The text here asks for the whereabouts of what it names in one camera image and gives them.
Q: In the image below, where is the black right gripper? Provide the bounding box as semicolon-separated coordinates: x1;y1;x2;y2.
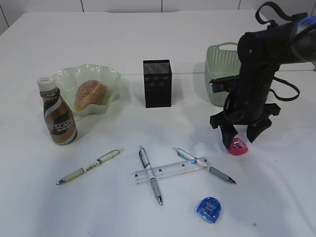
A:
210;87;280;149

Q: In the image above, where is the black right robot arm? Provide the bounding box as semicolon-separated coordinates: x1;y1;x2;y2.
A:
210;16;316;148

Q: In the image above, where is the grey pen in middle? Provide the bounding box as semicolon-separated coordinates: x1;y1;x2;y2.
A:
139;145;163;206

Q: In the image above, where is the blue pencil sharpener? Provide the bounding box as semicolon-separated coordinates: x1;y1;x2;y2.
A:
196;197;221;222

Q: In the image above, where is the pink pencil sharpener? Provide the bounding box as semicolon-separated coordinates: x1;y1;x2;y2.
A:
228;138;248;156

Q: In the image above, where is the grey pen on right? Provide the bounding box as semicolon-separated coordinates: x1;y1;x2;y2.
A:
172;147;236;184

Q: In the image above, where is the green woven plastic basket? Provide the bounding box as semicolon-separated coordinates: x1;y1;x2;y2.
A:
204;42;241;107

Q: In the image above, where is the black mesh pen holder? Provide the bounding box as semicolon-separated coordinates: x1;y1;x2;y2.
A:
143;60;172;108

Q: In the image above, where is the green wavy glass plate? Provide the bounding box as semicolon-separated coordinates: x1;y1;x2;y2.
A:
52;64;122;117

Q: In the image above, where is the brown Nescafe coffee bottle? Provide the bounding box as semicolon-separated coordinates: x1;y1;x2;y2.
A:
38;77;78;145

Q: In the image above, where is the clear plastic ruler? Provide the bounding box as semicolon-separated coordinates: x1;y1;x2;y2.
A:
128;158;209;185

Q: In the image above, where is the sugared bread roll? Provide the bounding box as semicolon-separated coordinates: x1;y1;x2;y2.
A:
75;80;108;112

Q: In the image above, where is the cream pen on left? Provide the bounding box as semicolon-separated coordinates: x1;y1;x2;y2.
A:
56;148;124;186

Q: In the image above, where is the grey pen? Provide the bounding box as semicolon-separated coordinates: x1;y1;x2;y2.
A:
139;145;163;206
172;147;236;184

